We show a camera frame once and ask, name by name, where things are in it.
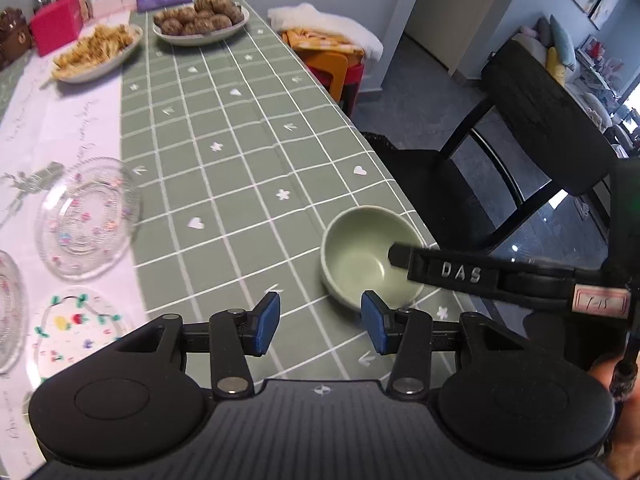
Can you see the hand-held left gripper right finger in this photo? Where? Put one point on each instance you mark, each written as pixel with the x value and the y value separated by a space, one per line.
pixel 376 322

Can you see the beaded glass plate with stickers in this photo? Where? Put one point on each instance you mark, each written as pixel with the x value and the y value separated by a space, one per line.
pixel 87 220

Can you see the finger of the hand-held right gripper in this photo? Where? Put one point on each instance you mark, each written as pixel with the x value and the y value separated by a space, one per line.
pixel 430 267

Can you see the glass plate with painted flowers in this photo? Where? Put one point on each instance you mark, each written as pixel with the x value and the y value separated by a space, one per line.
pixel 75 325

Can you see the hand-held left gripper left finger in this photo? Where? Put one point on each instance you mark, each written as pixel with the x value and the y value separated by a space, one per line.
pixel 267 320

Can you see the yellow cushion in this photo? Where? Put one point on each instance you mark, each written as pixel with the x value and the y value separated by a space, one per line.
pixel 554 65

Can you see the black wooden chair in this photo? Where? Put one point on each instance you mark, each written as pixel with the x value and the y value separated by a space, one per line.
pixel 540 110

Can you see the orange stool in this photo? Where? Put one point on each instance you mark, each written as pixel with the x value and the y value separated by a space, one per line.
pixel 330 67

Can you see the pale pink box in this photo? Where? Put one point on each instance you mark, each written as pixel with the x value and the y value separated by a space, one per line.
pixel 112 6

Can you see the yellow patterned cloth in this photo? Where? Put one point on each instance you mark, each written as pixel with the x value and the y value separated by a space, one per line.
pixel 320 40

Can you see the green ceramic bowl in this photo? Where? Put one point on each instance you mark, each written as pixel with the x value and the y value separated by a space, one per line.
pixel 355 250

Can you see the blue cushion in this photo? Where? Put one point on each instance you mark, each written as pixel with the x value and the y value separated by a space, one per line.
pixel 562 42

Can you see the plate of brown buns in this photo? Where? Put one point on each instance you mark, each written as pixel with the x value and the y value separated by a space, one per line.
pixel 200 17

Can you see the green checked tablecloth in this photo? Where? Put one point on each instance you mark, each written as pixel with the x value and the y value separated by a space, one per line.
pixel 225 160

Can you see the light sofa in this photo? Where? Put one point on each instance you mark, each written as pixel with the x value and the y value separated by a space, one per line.
pixel 595 105

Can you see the pile of fries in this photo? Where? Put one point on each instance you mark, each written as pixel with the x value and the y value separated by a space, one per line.
pixel 95 45

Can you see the clear glass plate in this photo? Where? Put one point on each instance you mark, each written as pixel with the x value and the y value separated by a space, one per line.
pixel 10 310

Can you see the person's right hand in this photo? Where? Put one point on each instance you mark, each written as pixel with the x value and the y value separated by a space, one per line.
pixel 630 440

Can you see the brown figurine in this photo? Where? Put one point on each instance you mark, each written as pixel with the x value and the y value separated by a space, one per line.
pixel 12 35

